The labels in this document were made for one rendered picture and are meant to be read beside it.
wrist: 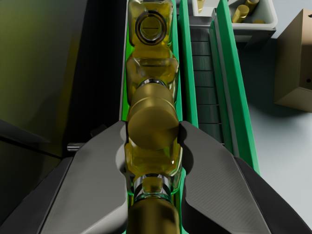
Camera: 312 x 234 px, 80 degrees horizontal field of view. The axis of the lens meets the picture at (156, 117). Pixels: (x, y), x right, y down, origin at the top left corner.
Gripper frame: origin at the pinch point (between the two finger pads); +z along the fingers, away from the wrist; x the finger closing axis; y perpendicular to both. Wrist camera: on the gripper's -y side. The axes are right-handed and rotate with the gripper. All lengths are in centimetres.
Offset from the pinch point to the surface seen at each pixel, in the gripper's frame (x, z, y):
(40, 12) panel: -11.9, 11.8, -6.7
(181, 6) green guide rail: 5.3, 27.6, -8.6
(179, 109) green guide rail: 4.0, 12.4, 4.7
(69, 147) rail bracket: -10.5, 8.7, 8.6
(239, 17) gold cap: 26, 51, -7
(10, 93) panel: -11.9, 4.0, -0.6
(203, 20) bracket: 11.8, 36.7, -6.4
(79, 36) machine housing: -15.0, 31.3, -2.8
